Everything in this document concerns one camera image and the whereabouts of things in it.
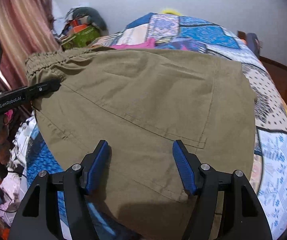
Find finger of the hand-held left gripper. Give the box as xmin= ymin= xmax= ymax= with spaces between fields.
xmin=0 ymin=79 xmax=61 ymax=123

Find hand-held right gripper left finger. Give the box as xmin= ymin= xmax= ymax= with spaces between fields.
xmin=8 ymin=140 xmax=109 ymax=240

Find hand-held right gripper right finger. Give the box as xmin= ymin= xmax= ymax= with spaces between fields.
xmin=172 ymin=140 xmax=271 ymax=240

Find olive green pants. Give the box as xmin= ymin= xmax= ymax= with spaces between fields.
xmin=25 ymin=47 xmax=256 ymax=240

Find pink striped curtain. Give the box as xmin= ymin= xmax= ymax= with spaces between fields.
xmin=0 ymin=0 xmax=59 ymax=90

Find green patterned bag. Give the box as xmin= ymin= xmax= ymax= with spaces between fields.
xmin=61 ymin=25 xmax=101 ymax=50

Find blue patchwork blanket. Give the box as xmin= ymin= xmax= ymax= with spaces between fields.
xmin=8 ymin=12 xmax=287 ymax=240

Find orange box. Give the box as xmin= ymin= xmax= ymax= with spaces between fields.
xmin=70 ymin=24 xmax=89 ymax=33

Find grey garment pile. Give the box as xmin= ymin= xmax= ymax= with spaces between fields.
xmin=66 ymin=6 xmax=107 ymax=34

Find pink garment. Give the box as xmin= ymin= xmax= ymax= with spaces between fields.
xmin=112 ymin=38 xmax=156 ymax=50

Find yellow curved headboard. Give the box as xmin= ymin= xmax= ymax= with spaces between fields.
xmin=162 ymin=8 xmax=183 ymax=15

